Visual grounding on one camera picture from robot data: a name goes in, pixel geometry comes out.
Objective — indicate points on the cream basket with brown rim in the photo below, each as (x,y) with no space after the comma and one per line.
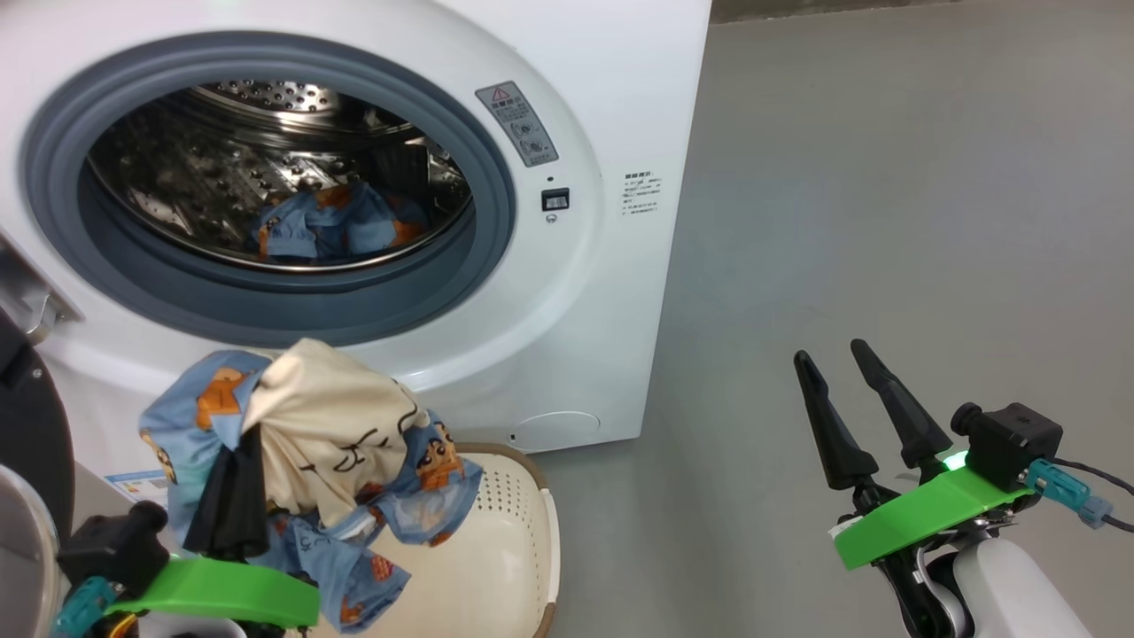
(496,549)

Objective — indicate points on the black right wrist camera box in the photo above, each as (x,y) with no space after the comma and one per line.
(1014,443)

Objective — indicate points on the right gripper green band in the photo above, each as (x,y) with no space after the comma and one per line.
(930,514)

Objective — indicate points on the blue cartoon print garment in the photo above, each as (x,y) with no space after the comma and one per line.
(195,399)
(337,226)

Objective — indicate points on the blue energy label sticker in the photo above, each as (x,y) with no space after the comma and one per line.
(137,487)

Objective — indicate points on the black door latch socket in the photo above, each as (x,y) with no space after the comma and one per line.
(555,199)

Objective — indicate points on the small printed text label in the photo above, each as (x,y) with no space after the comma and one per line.
(642,193)

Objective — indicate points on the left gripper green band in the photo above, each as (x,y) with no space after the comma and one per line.
(230,594)

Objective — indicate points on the black round glass machine door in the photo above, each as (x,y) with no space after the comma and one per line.
(31,425)

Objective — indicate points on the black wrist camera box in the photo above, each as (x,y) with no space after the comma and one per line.
(1014,443)
(111,549)

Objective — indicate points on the round white filter cover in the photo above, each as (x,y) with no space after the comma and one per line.
(558,430)

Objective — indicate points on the cream cartoon print garment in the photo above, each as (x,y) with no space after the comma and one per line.
(337,416)

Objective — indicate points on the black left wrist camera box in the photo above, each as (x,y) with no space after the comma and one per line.
(111,549)

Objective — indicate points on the grey warning sticker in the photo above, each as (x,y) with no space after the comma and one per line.
(518,124)

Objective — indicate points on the white front-load washing machine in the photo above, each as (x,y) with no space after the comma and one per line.
(576,337)

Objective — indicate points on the grey rubber door gasket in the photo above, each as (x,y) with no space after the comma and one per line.
(266,306)

